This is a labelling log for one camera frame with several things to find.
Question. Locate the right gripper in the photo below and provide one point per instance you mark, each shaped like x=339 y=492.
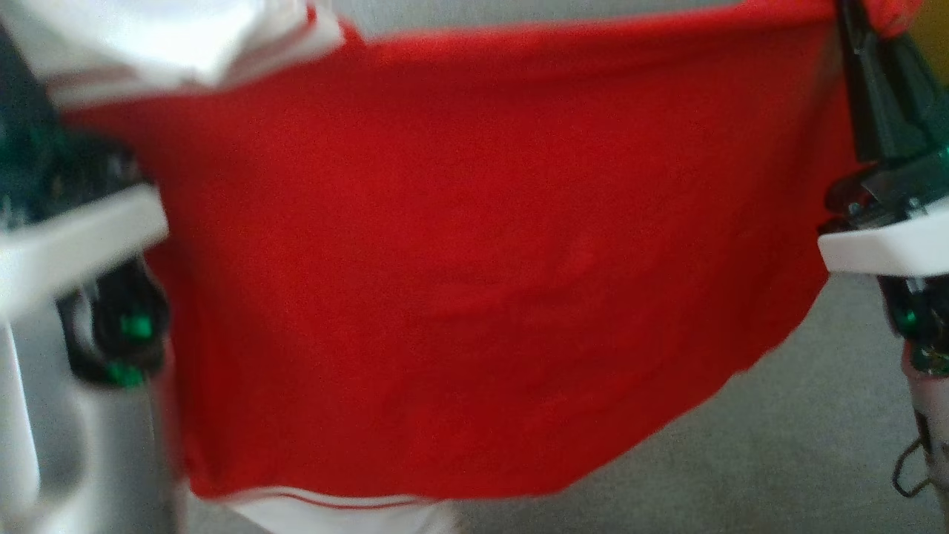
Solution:
x=890 y=248

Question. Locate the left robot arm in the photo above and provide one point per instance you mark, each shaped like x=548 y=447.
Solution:
x=89 y=460

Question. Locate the red basketball jersey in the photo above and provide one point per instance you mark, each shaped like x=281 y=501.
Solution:
x=482 y=259

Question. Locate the mustard yellow cushion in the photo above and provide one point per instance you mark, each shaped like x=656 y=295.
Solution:
x=934 y=52

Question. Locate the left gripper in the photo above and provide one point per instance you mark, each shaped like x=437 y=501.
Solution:
x=74 y=237

